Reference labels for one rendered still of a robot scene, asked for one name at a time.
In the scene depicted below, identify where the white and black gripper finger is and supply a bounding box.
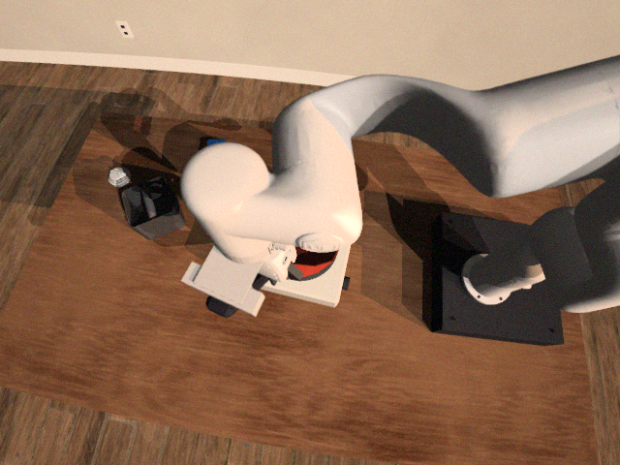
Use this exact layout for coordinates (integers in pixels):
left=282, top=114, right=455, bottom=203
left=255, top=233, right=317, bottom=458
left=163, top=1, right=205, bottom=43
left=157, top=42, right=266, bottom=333
left=269, top=263, right=304, bottom=286

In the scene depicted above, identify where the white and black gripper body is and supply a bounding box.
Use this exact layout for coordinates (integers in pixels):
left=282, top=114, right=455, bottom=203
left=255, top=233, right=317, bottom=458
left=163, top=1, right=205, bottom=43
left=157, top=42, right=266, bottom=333
left=258, top=245, right=296, bottom=282

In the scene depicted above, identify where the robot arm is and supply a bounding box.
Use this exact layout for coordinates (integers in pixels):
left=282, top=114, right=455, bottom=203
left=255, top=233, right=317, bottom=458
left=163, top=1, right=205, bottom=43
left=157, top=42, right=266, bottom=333
left=180, top=55, right=620, bottom=317

